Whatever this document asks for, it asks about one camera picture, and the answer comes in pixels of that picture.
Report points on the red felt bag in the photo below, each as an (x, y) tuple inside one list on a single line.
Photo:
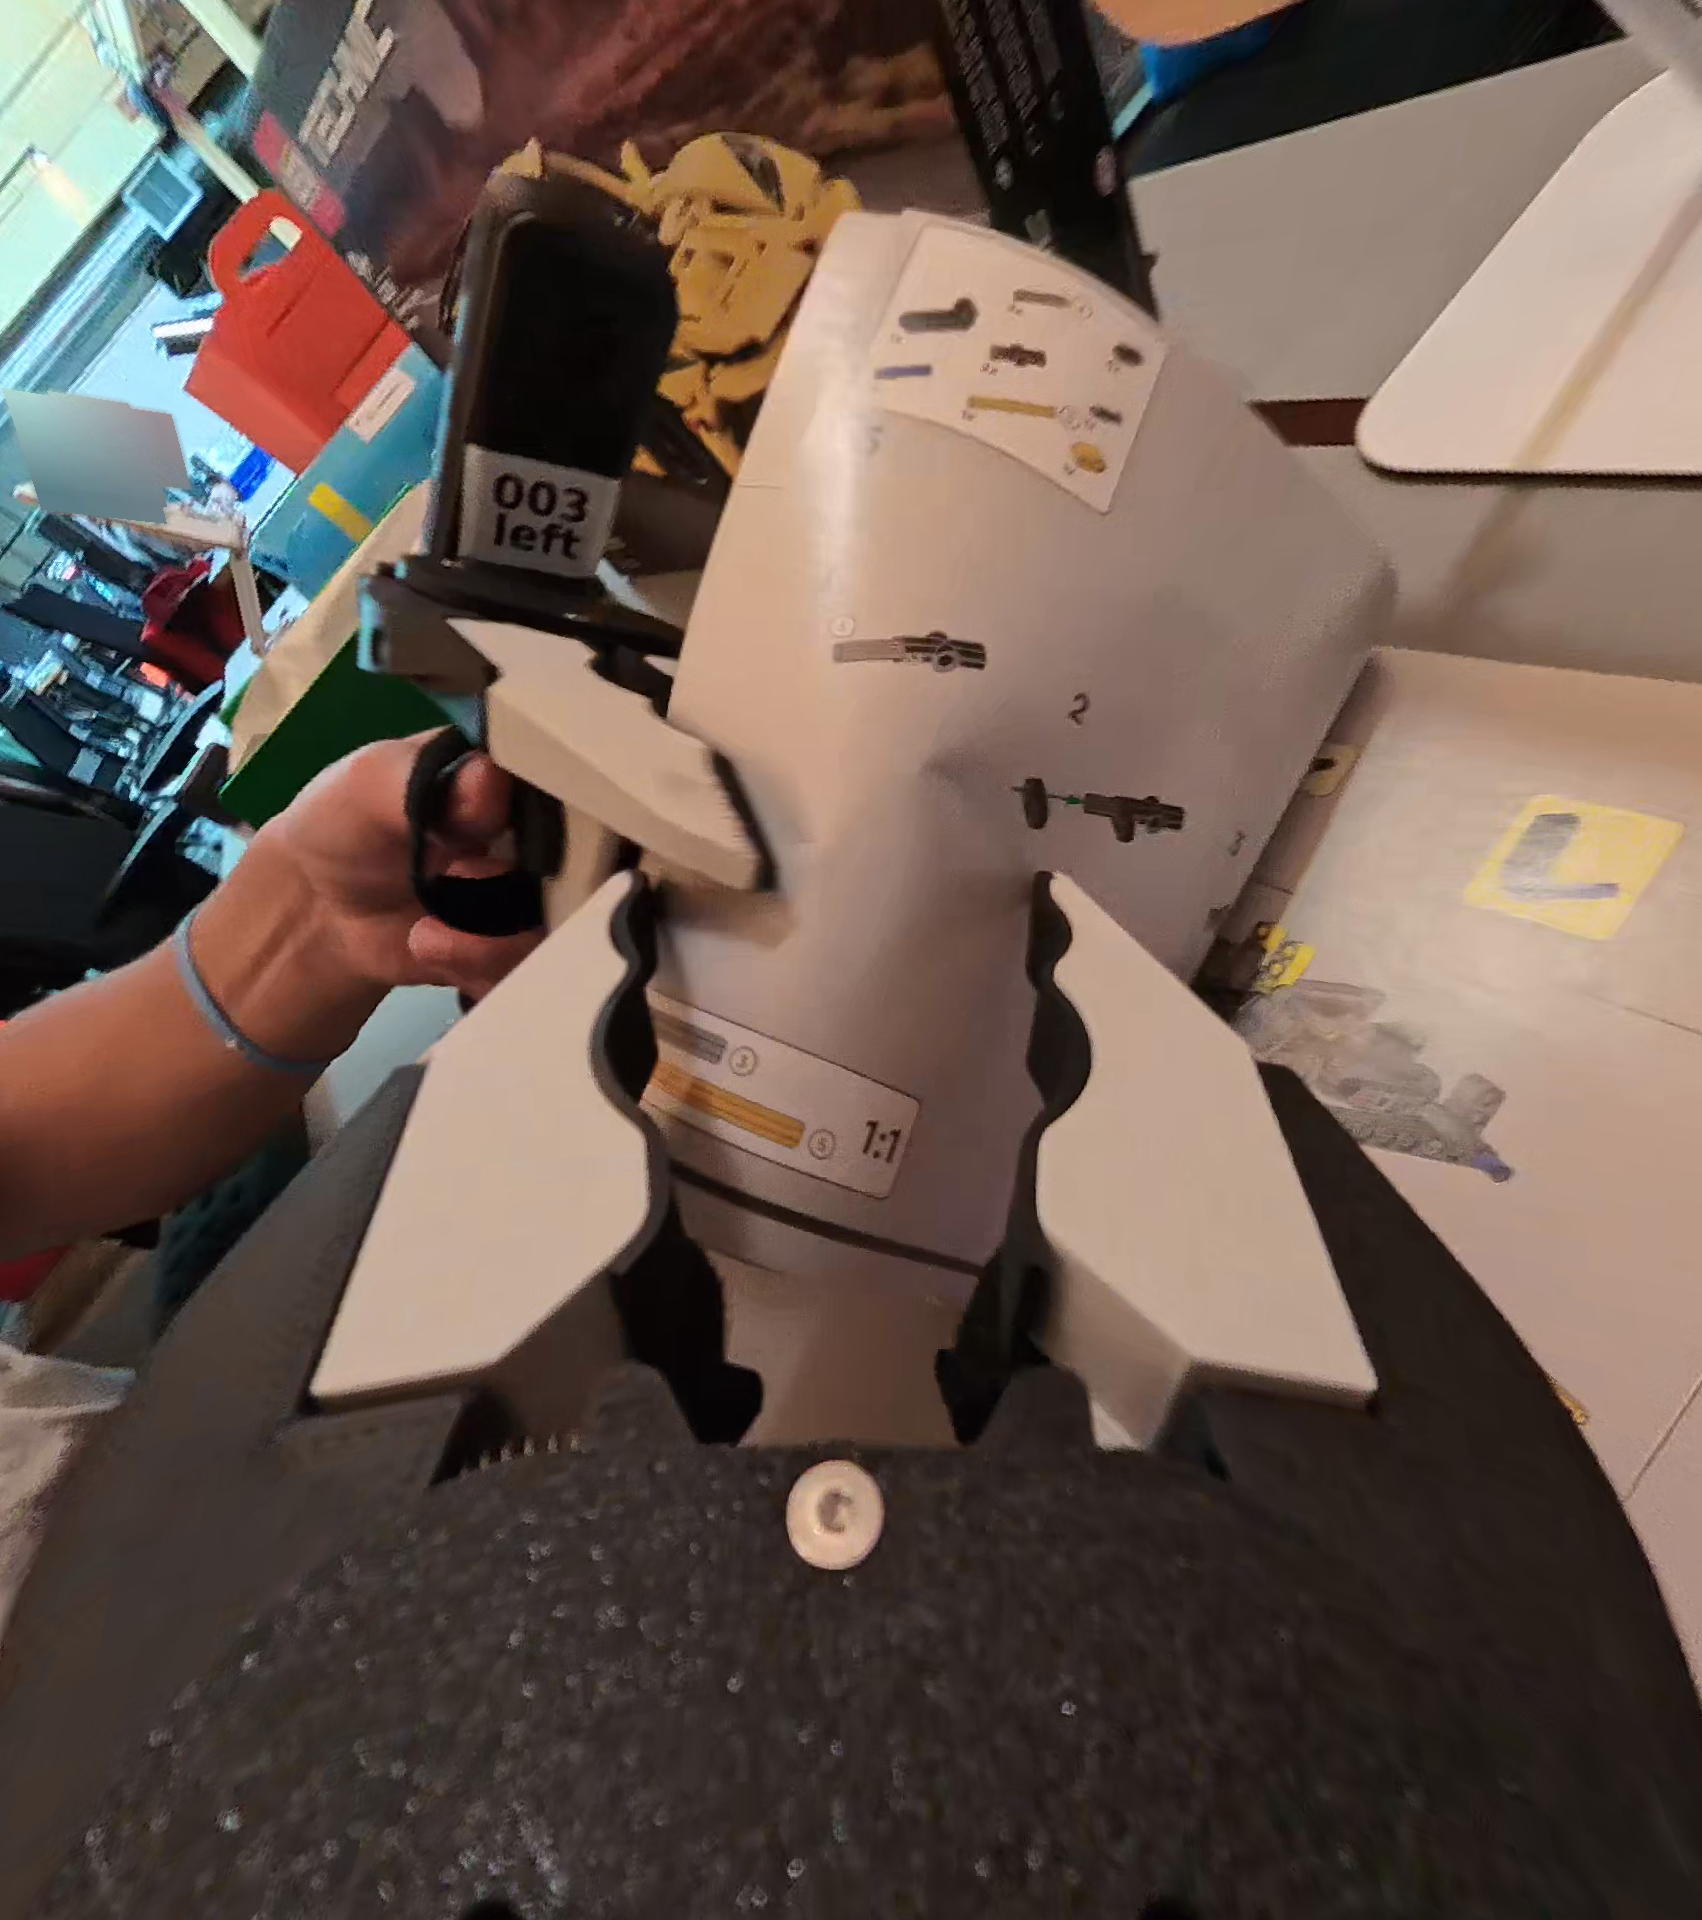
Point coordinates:
[(296, 345)]

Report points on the white folding stand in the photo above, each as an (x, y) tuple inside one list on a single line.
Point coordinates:
[(1616, 300)]

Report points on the white sheet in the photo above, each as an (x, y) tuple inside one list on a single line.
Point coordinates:
[(310, 644)]

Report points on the person's left forearm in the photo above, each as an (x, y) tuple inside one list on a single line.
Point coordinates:
[(41, 1111)]

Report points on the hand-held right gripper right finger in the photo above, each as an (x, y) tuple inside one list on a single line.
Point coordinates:
[(1196, 1214)]

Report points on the blue wristband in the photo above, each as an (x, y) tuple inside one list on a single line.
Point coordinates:
[(228, 1020)]

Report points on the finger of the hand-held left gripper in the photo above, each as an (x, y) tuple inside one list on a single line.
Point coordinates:
[(596, 750)]

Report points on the lego set box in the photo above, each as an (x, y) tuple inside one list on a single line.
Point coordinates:
[(641, 90)]

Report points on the blue rolled bag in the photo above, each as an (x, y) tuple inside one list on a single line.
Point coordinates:
[(341, 511)]

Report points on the lego instruction booklet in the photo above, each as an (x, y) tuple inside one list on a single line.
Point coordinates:
[(941, 750)]

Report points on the black office chair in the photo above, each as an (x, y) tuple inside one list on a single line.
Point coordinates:
[(11, 854)]

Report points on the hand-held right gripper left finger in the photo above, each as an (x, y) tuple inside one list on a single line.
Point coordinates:
[(491, 1201)]

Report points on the green storage bin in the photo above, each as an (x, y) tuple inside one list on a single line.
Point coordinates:
[(326, 735)]

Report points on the person's left hand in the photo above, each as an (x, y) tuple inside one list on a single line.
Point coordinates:
[(326, 901)]

